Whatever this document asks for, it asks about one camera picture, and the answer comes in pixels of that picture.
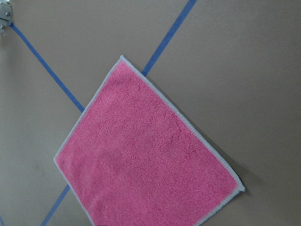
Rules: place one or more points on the pink towel with grey trim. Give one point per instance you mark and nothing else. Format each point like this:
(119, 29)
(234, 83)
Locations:
(132, 158)

